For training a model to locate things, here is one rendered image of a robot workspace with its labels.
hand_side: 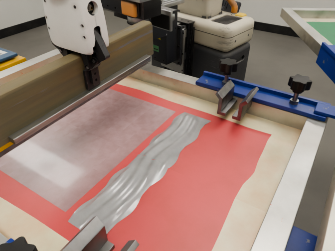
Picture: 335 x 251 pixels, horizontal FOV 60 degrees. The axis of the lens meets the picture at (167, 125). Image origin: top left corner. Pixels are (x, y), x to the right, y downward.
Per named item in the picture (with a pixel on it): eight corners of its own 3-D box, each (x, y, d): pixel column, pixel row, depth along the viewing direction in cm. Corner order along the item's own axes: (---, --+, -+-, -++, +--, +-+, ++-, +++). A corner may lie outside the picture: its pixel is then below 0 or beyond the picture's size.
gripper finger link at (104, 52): (116, 44, 46) (105, 66, 50) (82, 10, 46) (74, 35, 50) (111, 47, 45) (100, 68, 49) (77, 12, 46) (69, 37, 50)
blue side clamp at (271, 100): (194, 102, 75) (195, 77, 71) (202, 93, 79) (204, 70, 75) (317, 141, 63) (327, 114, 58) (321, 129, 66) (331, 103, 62)
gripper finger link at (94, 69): (106, 53, 50) (110, 87, 54) (92, 49, 51) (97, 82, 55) (92, 60, 48) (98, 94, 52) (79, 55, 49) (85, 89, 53)
